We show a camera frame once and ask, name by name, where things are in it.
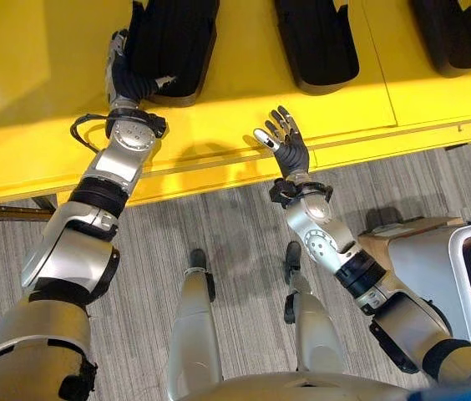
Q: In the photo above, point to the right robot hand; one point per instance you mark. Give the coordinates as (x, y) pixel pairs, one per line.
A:
(293, 152)

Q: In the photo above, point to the blue fabric piece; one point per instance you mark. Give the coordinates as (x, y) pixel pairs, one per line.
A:
(465, 388)

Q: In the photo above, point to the dark metal shelf frame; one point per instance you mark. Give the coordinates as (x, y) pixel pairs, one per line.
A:
(18, 211)

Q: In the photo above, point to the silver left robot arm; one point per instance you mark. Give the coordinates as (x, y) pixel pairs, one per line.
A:
(72, 255)

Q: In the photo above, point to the silver robot torso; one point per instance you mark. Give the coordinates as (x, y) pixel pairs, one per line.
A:
(294, 388)

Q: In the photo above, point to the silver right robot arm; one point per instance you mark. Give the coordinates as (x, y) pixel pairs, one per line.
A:
(402, 313)

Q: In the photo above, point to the silver left robot leg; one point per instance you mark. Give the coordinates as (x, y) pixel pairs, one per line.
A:
(193, 326)

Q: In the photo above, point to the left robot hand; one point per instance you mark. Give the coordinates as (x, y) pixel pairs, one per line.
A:
(123, 81)

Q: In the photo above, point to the white plastic box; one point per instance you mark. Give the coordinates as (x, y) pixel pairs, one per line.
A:
(423, 267)

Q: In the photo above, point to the brown cardboard box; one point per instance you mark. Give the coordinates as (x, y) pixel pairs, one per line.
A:
(386, 236)

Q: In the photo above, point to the silver robot leg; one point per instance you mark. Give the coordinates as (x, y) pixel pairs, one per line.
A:
(193, 326)
(315, 330)

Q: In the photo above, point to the silver right robot leg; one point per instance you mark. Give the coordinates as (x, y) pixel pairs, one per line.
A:
(315, 330)

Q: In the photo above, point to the yellow shelf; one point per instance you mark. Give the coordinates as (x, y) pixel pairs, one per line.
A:
(235, 108)

